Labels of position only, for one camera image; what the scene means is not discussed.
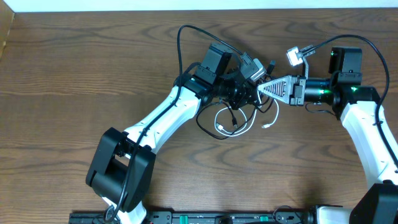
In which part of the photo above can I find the black usb cable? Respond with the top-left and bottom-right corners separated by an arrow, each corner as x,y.
195,59 -> 277,141

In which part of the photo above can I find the white usb cable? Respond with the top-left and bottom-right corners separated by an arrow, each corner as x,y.
214,90 -> 280,138

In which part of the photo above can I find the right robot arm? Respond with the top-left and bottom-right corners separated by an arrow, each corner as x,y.
257,47 -> 397,223

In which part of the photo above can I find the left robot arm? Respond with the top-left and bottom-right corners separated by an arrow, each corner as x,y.
86,43 -> 266,223

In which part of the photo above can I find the left camera cable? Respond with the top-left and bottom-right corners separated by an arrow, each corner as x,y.
104,24 -> 243,223

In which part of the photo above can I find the camera cable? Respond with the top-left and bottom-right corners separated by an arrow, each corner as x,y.
104,24 -> 243,223
303,34 -> 398,170

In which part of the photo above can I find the right camera cable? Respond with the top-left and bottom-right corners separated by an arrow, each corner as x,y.
303,34 -> 398,170

